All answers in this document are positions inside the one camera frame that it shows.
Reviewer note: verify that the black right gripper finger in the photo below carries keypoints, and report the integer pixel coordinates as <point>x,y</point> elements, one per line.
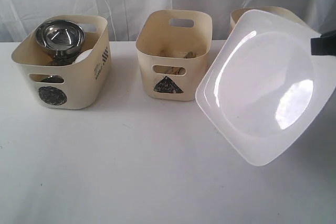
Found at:
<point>325,45</point>

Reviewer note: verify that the white rectangular plate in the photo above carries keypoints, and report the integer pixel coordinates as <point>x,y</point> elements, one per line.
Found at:
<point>265,87</point>

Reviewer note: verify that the wooden chopstick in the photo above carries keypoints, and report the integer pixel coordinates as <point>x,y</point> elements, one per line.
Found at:
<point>190,55</point>
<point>170,70</point>

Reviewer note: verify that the white ceramic bowl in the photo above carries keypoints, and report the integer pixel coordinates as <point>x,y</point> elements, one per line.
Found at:
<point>82,56</point>

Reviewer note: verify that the stainless steel bowl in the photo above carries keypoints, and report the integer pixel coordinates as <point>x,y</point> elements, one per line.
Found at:
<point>62,40</point>

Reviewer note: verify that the steel mug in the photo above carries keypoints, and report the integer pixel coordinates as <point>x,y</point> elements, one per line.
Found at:
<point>53,79</point>

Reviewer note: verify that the cream bin with square mark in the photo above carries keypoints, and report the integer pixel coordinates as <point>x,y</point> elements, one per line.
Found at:
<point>285,13</point>

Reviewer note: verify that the cream bin with triangle mark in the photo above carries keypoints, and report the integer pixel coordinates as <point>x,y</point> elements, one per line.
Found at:
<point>166,37</point>

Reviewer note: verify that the cream bin with circle mark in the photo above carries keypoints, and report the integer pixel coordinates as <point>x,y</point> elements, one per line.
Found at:
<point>82,81</point>

